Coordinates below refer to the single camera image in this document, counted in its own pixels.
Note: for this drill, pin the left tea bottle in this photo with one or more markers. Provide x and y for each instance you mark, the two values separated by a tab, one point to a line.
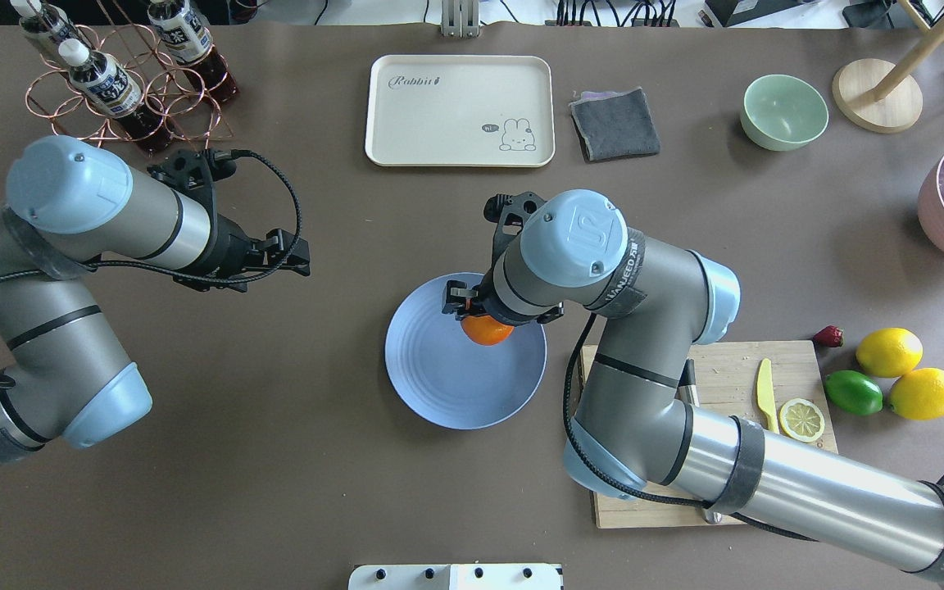
46	27

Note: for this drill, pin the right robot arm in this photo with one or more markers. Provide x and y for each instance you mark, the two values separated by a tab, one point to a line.
631	436

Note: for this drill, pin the yellow plastic knife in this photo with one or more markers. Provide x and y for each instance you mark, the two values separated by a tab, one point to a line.
765	399

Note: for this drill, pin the upper whole lemon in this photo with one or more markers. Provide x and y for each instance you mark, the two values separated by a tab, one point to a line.
890	352

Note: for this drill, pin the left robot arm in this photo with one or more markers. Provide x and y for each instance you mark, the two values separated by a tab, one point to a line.
73	209

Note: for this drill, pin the red strawberry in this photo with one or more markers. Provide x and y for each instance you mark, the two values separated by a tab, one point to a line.
830	336

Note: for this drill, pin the wooden cutting board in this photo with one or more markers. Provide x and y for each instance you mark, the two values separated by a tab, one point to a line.
726	384

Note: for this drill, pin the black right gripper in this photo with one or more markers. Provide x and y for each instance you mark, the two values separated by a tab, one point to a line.
498	310

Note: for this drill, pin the cream rabbit tray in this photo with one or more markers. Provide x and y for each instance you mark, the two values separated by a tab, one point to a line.
460	111

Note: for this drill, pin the whole lemon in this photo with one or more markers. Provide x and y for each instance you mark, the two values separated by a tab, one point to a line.
918	395
890	352

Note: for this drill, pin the wooden cup stand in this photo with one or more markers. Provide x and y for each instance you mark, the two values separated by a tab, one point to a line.
881	96

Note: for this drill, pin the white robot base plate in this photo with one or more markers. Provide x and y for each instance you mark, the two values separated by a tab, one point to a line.
458	576

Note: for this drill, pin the orange mandarin fruit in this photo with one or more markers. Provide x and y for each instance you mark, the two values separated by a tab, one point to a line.
485	330

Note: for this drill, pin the lower whole lemon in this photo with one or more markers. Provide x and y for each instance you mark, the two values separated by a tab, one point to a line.
918	395

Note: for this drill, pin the green lime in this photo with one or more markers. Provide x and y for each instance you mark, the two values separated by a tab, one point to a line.
854	392

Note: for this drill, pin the steel muddler black tip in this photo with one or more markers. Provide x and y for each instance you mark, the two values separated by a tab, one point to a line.
687	392

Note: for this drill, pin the copper wire bottle rack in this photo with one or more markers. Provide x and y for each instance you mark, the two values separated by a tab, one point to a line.
127	35

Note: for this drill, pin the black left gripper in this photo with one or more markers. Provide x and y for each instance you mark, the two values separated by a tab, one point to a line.
229	247

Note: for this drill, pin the grey folded cloth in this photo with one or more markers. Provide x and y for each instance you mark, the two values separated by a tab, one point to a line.
615	124

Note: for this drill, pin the tea bottle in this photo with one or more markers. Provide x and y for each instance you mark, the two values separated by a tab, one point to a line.
189	42
112	91
46	27

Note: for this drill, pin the blue round plate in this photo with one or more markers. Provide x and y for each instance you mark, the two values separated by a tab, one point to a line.
450	381

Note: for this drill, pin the front tea bottle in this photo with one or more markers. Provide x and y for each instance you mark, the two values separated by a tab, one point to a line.
112	91

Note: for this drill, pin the upper lemon slice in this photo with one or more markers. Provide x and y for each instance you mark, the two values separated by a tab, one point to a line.
802	420

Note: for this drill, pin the right tea bottle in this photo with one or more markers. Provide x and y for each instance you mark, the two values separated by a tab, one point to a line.
189	42

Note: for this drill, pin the green bowl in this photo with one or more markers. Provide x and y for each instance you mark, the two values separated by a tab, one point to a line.
782	113

